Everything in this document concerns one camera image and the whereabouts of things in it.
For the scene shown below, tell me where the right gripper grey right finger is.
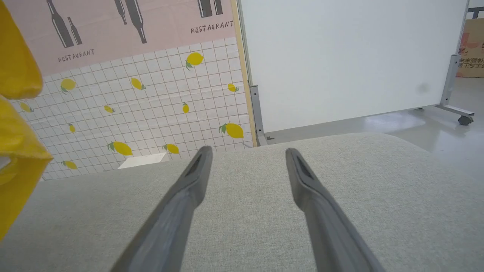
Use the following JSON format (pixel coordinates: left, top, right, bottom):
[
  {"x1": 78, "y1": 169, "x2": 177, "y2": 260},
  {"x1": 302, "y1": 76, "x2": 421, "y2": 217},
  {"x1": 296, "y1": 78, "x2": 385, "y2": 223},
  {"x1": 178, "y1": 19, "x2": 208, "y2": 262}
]
[{"x1": 285, "y1": 148, "x2": 386, "y2": 272}]

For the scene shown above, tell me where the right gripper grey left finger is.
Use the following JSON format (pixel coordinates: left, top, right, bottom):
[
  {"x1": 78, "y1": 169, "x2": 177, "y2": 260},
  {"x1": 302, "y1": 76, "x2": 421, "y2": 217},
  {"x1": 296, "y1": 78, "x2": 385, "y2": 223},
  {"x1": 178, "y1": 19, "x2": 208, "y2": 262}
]
[{"x1": 110, "y1": 146, "x2": 213, "y2": 272}]

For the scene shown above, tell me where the yellow cartoon print t-shirt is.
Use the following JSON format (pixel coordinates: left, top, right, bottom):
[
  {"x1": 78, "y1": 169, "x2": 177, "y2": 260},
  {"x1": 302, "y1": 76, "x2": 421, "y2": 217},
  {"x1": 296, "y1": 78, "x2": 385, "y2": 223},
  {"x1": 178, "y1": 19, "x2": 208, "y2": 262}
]
[{"x1": 0, "y1": 0, "x2": 53, "y2": 242}]

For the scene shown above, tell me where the white rectangular block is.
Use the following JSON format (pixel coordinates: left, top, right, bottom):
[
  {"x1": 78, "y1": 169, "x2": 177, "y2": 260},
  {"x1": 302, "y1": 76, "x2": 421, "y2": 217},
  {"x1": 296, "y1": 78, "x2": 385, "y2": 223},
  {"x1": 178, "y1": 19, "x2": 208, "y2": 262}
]
[{"x1": 118, "y1": 152, "x2": 170, "y2": 169}]

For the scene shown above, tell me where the grey fabric sofa cushion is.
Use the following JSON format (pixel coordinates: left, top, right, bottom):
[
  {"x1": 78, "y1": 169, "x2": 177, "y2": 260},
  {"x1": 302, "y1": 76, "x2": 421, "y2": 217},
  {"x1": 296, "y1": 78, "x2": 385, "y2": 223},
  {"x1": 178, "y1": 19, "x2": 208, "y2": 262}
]
[{"x1": 0, "y1": 132, "x2": 484, "y2": 272}]

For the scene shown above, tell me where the lemon tile print partition panel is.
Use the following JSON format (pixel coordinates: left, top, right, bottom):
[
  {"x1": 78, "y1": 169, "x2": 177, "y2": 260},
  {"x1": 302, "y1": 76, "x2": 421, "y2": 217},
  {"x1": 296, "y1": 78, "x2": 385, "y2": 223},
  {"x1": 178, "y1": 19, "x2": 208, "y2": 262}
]
[{"x1": 0, "y1": 0, "x2": 258, "y2": 182}]

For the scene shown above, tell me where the white rolling partition board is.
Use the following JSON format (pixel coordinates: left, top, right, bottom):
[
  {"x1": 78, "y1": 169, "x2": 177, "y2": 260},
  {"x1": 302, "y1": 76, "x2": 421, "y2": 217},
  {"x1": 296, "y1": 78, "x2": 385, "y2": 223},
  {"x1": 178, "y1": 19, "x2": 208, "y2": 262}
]
[{"x1": 236, "y1": 0, "x2": 475, "y2": 147}]

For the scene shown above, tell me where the brown cardboard box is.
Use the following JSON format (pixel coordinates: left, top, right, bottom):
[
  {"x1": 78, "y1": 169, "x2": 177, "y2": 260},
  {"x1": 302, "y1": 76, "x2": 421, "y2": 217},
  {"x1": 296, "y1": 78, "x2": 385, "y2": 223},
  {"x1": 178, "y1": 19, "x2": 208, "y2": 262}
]
[{"x1": 456, "y1": 18, "x2": 484, "y2": 78}]

